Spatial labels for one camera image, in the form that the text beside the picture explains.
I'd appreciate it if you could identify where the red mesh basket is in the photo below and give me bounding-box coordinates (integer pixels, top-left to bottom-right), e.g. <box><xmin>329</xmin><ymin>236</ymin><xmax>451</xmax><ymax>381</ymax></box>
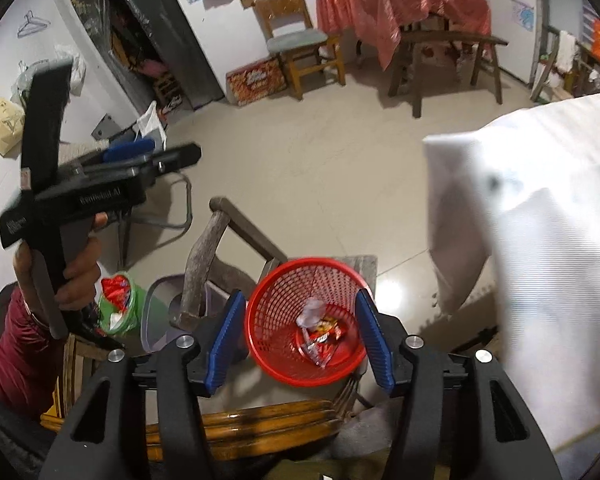
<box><xmin>244</xmin><ymin>257</ymin><xmax>373</xmax><ymax>388</ymax></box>

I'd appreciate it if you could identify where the person's left hand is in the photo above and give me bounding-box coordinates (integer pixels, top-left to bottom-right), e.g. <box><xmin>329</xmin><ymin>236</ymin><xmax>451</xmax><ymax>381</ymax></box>
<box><xmin>12</xmin><ymin>212</ymin><xmax>109</xmax><ymax>334</ymax></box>

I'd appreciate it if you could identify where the clear plastic wrapper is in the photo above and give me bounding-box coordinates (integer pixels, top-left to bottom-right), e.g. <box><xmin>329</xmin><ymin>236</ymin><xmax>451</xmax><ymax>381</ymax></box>
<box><xmin>297</xmin><ymin>297</ymin><xmax>329</xmax><ymax>331</ymax></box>

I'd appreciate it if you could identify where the wire clothes hanger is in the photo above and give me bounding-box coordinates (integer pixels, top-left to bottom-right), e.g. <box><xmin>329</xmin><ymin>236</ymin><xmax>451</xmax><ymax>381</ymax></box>
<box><xmin>17</xmin><ymin>10</ymin><xmax>51</xmax><ymax>38</ymax></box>

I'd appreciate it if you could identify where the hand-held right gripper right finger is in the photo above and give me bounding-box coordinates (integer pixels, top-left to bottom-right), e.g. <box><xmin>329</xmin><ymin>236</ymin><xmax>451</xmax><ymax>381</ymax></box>
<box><xmin>355</xmin><ymin>289</ymin><xmax>563</xmax><ymax>480</ymax></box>

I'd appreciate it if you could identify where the purple grey plastic bin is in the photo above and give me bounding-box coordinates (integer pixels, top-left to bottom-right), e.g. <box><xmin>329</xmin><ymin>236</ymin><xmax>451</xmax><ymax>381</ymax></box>
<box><xmin>140</xmin><ymin>274</ymin><xmax>241</xmax><ymax>361</ymax></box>

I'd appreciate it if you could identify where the white plastic bag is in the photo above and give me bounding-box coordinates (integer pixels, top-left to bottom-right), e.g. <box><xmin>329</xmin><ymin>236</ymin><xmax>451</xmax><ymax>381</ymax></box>
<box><xmin>135</xmin><ymin>101</ymin><xmax>168</xmax><ymax>141</ymax></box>
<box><xmin>10</xmin><ymin>45</ymin><xmax>88</xmax><ymax>106</ymax></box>

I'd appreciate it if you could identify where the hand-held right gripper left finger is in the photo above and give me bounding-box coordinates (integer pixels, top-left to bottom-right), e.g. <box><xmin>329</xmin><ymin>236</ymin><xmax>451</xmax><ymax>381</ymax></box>
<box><xmin>39</xmin><ymin>290</ymin><xmax>248</xmax><ymax>480</ymax></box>

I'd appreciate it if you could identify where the grey metal tube frame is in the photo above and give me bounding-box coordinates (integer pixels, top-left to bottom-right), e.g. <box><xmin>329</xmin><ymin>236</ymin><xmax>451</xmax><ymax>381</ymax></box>
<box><xmin>117</xmin><ymin>172</ymin><xmax>194</xmax><ymax>268</ymax></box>

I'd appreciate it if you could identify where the green plastic bucket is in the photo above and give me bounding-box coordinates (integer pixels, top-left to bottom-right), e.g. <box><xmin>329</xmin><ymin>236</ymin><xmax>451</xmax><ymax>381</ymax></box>
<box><xmin>97</xmin><ymin>271</ymin><xmax>147</xmax><ymax>338</ymax></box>

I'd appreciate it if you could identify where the glossy wooden chair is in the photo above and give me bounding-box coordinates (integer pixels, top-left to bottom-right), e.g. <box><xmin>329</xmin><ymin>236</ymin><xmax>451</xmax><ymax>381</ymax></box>
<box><xmin>40</xmin><ymin>332</ymin><xmax>343</xmax><ymax>463</ymax></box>

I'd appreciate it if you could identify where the red printed cardboard box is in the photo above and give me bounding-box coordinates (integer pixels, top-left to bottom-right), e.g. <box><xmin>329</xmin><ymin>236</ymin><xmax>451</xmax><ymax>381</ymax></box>
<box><xmin>225</xmin><ymin>57</ymin><xmax>288</xmax><ymax>107</ymax></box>

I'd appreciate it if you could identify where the wooden chair with grey cushion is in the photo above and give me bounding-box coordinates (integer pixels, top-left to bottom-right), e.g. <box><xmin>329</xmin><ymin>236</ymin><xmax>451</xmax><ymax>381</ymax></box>
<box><xmin>254</xmin><ymin>0</ymin><xmax>347</xmax><ymax>101</ymax></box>

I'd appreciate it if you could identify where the white towel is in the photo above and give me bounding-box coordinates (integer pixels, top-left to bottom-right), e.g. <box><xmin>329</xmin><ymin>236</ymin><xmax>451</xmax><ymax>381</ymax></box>
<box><xmin>557</xmin><ymin>30</ymin><xmax>579</xmax><ymax>76</ymax></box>

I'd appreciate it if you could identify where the blue sticker sheet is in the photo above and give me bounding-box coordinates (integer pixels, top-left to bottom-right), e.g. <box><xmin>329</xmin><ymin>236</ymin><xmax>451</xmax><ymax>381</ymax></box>
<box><xmin>511</xmin><ymin>0</ymin><xmax>535</xmax><ymax>32</ymax></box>

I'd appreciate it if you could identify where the weathered wooden stool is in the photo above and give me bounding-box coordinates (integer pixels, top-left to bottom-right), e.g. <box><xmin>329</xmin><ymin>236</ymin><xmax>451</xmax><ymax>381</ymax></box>
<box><xmin>167</xmin><ymin>196</ymin><xmax>378</xmax><ymax>331</ymax></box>

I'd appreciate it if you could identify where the dark wooden bench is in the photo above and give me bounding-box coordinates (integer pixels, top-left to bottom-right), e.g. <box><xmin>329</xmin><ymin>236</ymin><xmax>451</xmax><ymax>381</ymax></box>
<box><xmin>387</xmin><ymin>29</ymin><xmax>510</xmax><ymax>120</ymax></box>

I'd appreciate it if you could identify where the table with red plastic cloth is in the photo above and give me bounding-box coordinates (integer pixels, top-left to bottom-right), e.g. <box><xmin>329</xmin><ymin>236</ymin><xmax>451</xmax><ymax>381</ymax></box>
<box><xmin>316</xmin><ymin>0</ymin><xmax>493</xmax><ymax>71</ymax></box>

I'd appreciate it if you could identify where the person's left forearm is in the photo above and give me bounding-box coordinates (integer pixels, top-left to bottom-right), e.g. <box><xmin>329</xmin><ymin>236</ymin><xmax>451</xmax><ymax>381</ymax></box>
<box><xmin>0</xmin><ymin>285</ymin><xmax>71</xmax><ymax>421</ymax></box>

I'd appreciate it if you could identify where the red snack wrapper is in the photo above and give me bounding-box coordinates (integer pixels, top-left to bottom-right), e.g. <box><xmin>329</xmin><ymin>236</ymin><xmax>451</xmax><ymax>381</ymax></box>
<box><xmin>300</xmin><ymin>317</ymin><xmax>349</xmax><ymax>368</ymax></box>

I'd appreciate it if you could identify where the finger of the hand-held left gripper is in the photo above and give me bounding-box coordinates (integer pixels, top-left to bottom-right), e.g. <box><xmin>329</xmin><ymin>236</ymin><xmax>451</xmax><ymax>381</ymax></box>
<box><xmin>101</xmin><ymin>139</ymin><xmax>157</xmax><ymax>164</ymax></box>
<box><xmin>139</xmin><ymin>142</ymin><xmax>203</xmax><ymax>191</ymax></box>

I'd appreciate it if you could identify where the wooden rack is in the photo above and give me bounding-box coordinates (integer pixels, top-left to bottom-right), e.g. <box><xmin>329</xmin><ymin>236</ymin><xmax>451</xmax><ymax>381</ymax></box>
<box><xmin>530</xmin><ymin>25</ymin><xmax>581</xmax><ymax>106</ymax></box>

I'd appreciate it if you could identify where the grey metal bracket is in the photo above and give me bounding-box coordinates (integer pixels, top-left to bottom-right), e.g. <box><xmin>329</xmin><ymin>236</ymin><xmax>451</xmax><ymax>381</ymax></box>
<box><xmin>92</xmin><ymin>115</ymin><xmax>118</xmax><ymax>140</ymax></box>

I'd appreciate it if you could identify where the open grey door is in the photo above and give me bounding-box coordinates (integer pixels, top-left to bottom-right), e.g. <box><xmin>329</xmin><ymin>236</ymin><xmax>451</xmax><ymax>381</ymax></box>
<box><xmin>107</xmin><ymin>0</ymin><xmax>226</xmax><ymax>111</ymax></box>

